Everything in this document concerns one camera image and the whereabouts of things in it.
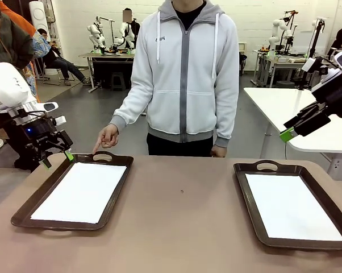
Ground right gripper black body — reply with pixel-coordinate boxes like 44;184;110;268
311;72;342;117

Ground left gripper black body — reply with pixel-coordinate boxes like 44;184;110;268
17;118;65;148

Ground white A4 paper sheet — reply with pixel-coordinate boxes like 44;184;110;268
244;172;342;242
30;161;128;225

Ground person's right forearm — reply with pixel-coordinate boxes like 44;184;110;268
110;82;149;133

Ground person's left forearm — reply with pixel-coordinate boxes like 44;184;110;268
215;85;240;148

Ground person's right hand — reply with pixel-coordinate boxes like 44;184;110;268
91;124;120;155

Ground person's left hand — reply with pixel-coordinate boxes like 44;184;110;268
210;144;227;158

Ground white work table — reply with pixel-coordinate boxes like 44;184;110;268
243;86;342;180

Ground dark brown plastic tray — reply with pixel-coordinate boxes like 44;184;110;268
10;150;134;231
233;160;342;251

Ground black tripod pole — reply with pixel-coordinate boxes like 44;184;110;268
298;17;327;91

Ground white background desk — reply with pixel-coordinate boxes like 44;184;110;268
252;48;340;88

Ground seated person with phone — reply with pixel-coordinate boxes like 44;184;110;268
36;27;91;86

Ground black stool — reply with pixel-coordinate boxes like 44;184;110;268
110;72;126;92

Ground background desk with black panel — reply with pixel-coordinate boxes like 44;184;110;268
78;51;135;93

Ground blue patterned jacket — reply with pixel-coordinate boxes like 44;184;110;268
23;30;51;97

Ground bystander in olive jacket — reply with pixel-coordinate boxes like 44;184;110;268
0;0;47;173

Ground person's black trousers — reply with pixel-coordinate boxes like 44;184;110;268
147;132;217;157

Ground person in grey hoodie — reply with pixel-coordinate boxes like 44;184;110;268
110;0;240;148

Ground white tower appliance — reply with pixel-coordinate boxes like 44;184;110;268
28;1;51;38

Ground person's black undershirt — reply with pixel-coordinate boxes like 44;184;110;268
173;0;207;31

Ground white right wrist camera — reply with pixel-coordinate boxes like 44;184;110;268
301;57;317;73

